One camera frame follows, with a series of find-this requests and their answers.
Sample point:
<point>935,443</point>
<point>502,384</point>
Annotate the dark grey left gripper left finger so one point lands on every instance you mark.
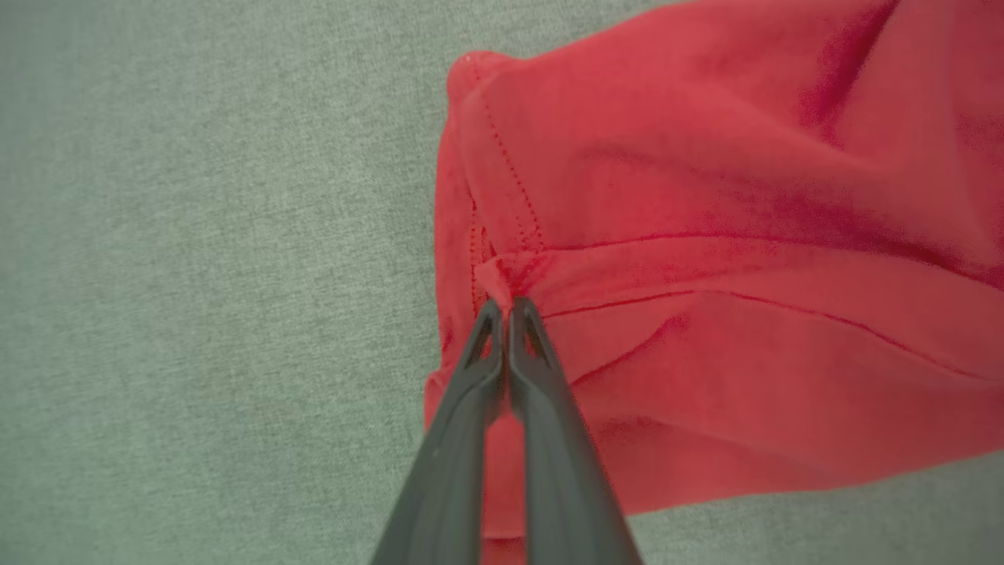
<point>451,479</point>

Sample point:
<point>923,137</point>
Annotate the red white basketball jersey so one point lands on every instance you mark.
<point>706,235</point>

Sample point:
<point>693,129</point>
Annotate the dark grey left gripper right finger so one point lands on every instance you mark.
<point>561,479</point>

